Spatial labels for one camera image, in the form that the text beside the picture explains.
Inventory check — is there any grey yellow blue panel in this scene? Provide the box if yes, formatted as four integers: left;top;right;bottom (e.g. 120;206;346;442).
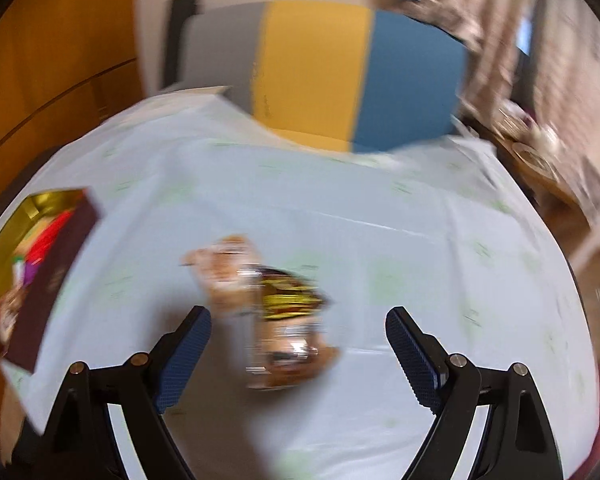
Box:
182;1;469;155

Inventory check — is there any black chair frame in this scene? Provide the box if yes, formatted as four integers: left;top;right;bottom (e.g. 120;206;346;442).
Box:
160;0;204;93

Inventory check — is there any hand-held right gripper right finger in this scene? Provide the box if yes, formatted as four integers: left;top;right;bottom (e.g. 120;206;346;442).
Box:
385;306;566;480

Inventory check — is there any maroon box with gold interior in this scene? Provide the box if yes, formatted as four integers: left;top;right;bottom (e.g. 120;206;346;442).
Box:
0;187;102;375

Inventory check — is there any wooden side table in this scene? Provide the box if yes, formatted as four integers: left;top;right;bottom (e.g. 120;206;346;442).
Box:
460;105;600;273

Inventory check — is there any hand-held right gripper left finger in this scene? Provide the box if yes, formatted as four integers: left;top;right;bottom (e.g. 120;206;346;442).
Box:
10;305;213;480

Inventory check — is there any yellow wooden cabinet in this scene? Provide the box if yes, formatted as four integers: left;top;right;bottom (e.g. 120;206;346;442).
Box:
0;0;147;221

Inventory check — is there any red snack packet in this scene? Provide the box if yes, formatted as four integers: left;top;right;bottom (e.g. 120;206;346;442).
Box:
26;210;77;267

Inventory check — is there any beige patterned curtain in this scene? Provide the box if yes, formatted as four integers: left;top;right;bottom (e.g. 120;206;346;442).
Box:
395;0;600;243

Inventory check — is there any clutter on side table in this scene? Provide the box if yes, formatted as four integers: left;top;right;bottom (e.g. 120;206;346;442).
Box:
495;100;567;172

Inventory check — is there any pale green-print tablecloth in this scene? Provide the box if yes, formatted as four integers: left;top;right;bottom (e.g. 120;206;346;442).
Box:
0;87;600;480

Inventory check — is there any beige snack bag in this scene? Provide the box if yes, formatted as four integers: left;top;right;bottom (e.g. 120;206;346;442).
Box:
181;234;262;317

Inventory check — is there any brown yellow snack bag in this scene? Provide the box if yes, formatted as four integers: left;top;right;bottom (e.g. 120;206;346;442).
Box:
244;264;342;392

